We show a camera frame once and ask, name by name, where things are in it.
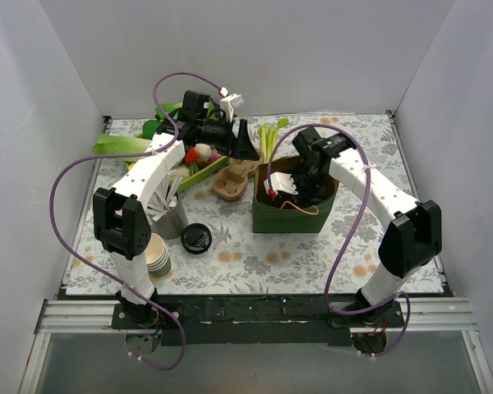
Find brown cardboard cup carrier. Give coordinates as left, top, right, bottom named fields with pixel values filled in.
left=212, top=164, right=248, bottom=201

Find green paper bag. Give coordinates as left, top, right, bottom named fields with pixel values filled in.
left=251, top=164, right=339, bottom=234

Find stack of green paper cups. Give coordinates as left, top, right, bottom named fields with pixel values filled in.
left=145, top=233, right=172, bottom=277

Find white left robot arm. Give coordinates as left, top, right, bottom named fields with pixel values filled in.
left=93, top=89, right=259, bottom=328

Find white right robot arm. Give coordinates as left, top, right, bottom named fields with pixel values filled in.
left=293, top=124, right=442, bottom=327

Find purple onion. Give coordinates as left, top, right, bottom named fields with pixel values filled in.
left=209, top=149, right=222, bottom=163

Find celery stalk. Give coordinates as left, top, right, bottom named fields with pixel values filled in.
left=257, top=117, right=289, bottom=163

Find red carrot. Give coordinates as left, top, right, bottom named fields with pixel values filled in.
left=184, top=147, right=199, bottom=176

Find green vegetable tray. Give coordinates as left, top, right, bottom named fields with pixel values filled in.
left=168, top=156, right=229, bottom=193

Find green bok choy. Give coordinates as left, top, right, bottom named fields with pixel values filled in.
left=142, top=119, right=163, bottom=140

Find grey straw holder cup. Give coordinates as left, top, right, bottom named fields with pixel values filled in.
left=150, top=201, right=188, bottom=240

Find floral table mat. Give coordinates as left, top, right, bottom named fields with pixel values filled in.
left=66, top=113, right=444, bottom=296

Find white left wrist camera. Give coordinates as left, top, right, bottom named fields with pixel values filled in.
left=219, top=94, right=245, bottom=121

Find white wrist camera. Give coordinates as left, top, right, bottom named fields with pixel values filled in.
left=219, top=94, right=245, bottom=121
left=264, top=172, right=299, bottom=198

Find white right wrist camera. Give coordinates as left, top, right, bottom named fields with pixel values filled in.
left=264, top=172, right=299, bottom=198

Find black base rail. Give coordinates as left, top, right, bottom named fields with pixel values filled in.
left=110, top=293, right=408, bottom=346

